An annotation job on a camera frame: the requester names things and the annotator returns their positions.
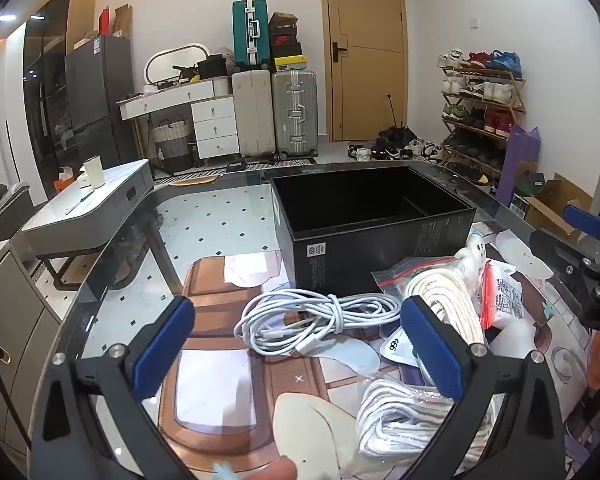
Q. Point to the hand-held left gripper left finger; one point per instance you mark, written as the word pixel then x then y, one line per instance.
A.
pixel 162 350

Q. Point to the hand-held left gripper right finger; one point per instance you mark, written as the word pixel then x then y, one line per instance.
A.
pixel 432 355

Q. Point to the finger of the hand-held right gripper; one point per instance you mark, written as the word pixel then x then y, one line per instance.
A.
pixel 585 220
pixel 555 250

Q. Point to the clear plastic packet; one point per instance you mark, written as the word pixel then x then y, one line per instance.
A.
pixel 397 345

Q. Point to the red and white packet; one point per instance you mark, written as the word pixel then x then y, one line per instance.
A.
pixel 505 295

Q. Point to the black cardboard box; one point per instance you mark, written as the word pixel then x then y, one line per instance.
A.
pixel 360 250

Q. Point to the open cardboard box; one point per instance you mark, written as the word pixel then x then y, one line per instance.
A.
pixel 555 200

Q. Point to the printed cartoon table mat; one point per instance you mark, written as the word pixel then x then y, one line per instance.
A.
pixel 220 360

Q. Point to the purple paper bag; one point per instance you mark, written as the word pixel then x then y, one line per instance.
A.
pixel 517 160

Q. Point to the wooden shoe rack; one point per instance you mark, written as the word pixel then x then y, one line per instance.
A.
pixel 517 110

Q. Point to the grey side cabinet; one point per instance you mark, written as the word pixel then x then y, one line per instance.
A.
pixel 15 335

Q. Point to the shoe rack with shoes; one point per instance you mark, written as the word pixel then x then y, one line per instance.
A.
pixel 480 90

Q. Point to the grey white coffee table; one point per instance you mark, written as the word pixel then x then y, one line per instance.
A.
pixel 100 195

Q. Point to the slim dark pen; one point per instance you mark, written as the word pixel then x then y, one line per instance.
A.
pixel 80 202

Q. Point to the diamond pattern rug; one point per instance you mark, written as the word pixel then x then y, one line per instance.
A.
pixel 195 176

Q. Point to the white cup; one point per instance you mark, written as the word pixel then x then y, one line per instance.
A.
pixel 95 172

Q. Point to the pile of loose shoes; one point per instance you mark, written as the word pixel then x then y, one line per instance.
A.
pixel 395 145

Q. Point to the small orange box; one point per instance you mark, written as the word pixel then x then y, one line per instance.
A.
pixel 64 182

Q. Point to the wicker basket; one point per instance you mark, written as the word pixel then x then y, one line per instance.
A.
pixel 172 140

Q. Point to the white dressing desk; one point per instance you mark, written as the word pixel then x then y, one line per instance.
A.
pixel 210 115

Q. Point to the cream suitcase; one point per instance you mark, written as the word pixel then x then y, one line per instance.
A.
pixel 252 115

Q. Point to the dark grey fridge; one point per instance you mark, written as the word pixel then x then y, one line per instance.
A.
pixel 100 90

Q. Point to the tan wooden door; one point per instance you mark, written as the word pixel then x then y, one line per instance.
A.
pixel 365 60

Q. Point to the silver suitcase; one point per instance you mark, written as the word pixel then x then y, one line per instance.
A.
pixel 295 115

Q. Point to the black bag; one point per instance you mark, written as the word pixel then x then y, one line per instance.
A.
pixel 211 67

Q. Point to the black glass wardrobe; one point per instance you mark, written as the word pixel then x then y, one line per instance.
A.
pixel 45 85

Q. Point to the oval white mirror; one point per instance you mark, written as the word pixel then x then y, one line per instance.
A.
pixel 175 60

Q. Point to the yellow shoe box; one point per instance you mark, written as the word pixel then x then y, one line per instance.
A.
pixel 290 64

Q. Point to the black shoe box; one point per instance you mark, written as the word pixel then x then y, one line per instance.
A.
pixel 283 24
pixel 287 51

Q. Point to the teal suitcase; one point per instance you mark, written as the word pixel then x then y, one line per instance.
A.
pixel 250 35

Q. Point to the brown cardboard carton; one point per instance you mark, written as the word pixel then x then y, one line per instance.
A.
pixel 122 21

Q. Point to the red paper bag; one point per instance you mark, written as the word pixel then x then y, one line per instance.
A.
pixel 104 21

